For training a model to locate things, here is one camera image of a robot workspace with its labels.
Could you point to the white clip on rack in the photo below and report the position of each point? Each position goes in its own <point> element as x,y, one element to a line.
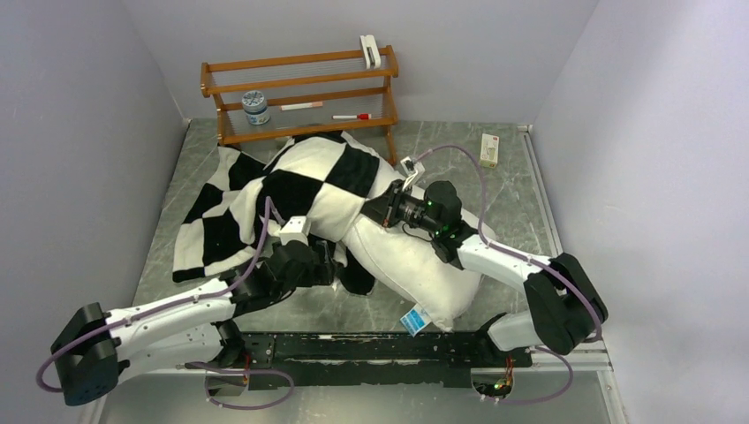
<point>370,52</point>

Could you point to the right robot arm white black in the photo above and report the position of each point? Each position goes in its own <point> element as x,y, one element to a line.
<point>564,309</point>

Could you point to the blue white round jar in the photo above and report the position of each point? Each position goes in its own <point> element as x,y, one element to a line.
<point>255,105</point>

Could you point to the black white checkered pillowcase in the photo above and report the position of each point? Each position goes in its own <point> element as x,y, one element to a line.
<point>326,177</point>

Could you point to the blue pillow tag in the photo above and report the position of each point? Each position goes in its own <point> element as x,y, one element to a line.
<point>415,320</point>

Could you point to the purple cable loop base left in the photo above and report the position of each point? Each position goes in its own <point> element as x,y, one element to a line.
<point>249,379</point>

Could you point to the white pillow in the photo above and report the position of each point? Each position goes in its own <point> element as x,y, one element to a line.
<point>408,265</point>

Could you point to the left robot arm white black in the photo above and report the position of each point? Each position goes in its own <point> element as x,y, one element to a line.
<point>97,350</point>

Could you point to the white marker red cap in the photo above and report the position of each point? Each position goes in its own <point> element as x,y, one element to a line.
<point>356,117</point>

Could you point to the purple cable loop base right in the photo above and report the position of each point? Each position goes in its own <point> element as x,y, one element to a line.
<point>531,376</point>

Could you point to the white marker pink cap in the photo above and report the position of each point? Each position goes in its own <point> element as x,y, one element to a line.
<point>301,106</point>

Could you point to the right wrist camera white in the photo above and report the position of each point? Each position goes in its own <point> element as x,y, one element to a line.
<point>414,170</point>

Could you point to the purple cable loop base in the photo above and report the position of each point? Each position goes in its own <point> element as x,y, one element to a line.
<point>249,379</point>
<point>531,376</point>

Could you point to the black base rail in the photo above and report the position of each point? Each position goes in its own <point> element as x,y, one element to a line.
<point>376,358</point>

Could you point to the wooden shelf rack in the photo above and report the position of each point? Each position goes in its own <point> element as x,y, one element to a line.
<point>339,79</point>

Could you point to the small white green box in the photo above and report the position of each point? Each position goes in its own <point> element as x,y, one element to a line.
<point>489,150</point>

